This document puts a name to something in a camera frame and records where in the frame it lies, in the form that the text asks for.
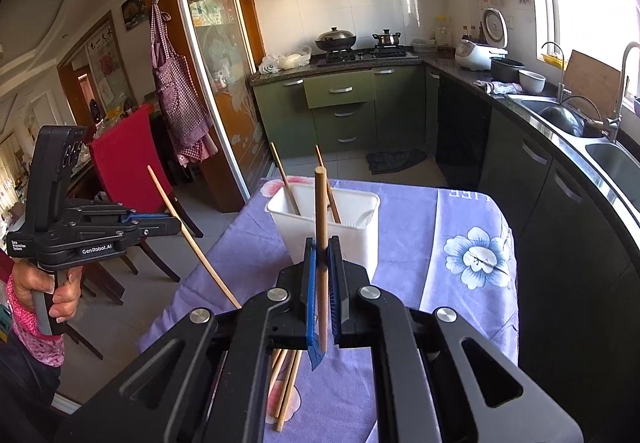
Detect person's left hand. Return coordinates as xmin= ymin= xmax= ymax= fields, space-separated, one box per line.
xmin=10 ymin=260 xmax=83 ymax=325

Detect black wok with lid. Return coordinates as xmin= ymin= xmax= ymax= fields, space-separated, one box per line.
xmin=315 ymin=26 xmax=357 ymax=53

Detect person's left forearm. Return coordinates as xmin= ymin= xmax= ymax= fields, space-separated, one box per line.
xmin=0 ymin=250 xmax=67 ymax=369

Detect crumpled dishcloth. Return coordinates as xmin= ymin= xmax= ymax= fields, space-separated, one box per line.
xmin=474 ymin=79 xmax=523 ymax=96

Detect black gas stove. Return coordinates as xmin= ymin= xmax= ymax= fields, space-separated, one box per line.
xmin=317 ymin=48 xmax=420 ymax=64

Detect black inner cooker pot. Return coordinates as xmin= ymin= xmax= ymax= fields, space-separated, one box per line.
xmin=490 ymin=56 xmax=526 ymax=83

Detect red cushioned chair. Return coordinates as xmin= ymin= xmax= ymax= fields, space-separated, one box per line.
xmin=87 ymin=104 xmax=203 ymax=284

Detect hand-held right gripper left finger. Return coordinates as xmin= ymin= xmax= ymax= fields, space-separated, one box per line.
xmin=52 ymin=237 xmax=331 ymax=443

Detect dark floor mat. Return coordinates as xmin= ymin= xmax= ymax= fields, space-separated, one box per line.
xmin=366 ymin=150 xmax=427 ymax=175

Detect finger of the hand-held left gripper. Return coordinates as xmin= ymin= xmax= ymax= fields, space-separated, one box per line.
xmin=120 ymin=208 xmax=170 ymax=221
xmin=122 ymin=219 xmax=182 ymax=239

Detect green lower cabinets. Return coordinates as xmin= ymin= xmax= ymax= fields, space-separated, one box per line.
xmin=252 ymin=66 xmax=441 ymax=159

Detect steel pot with lid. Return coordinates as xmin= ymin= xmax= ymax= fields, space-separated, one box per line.
xmin=372 ymin=29 xmax=402 ymax=48

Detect checkered apron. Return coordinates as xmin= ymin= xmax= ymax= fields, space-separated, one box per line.
xmin=150 ymin=0 xmax=216 ymax=167

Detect white rice cooker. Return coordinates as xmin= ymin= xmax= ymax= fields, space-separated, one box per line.
xmin=455 ymin=8 xmax=509 ymax=71

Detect black pan with handle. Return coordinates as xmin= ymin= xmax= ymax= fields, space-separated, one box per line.
xmin=540 ymin=96 xmax=604 ymax=138

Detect wooden cutting board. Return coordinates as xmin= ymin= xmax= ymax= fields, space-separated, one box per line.
xmin=562 ymin=50 xmax=626 ymax=121

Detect dark framed picture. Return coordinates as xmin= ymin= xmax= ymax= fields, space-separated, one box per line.
xmin=121 ymin=0 xmax=153 ymax=31

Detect white plastic bag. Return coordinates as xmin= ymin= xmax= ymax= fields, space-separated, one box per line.
xmin=258 ymin=46 xmax=312 ymax=74

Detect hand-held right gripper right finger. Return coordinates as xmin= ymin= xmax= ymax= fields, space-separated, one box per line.
xmin=327 ymin=236 xmax=586 ymax=443

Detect purple floral tablecloth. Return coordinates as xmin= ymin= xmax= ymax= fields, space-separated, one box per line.
xmin=137 ymin=178 xmax=521 ymax=443

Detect wall poster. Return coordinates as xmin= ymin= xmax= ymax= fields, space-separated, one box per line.
xmin=85 ymin=20 xmax=131 ymax=109

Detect small steel faucet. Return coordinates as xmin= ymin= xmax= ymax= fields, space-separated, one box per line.
xmin=541 ymin=42 xmax=567 ymax=104

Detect white bowl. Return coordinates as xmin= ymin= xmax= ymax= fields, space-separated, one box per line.
xmin=518 ymin=70 xmax=547 ymax=94

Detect steel double sink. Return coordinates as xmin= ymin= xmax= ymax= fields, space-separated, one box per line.
xmin=510 ymin=93 xmax=640 ymax=204

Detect white plastic utensil holder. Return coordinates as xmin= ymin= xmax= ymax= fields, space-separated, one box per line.
xmin=265 ymin=188 xmax=381 ymax=276

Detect frosted glass sliding door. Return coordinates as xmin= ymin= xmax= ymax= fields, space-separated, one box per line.
xmin=167 ymin=0 xmax=274 ymax=215

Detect tall steel faucet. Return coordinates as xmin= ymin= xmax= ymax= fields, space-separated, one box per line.
xmin=607 ymin=42 xmax=640 ymax=142

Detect pile of wooden chopsticks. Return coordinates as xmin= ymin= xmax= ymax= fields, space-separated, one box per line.
xmin=266 ymin=348 xmax=304 ymax=433

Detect long wooden chopstick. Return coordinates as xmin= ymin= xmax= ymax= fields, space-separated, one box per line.
xmin=147 ymin=166 xmax=243 ymax=310
xmin=314 ymin=166 xmax=329 ymax=354
xmin=314 ymin=145 xmax=342 ymax=225
xmin=270 ymin=142 xmax=302 ymax=216

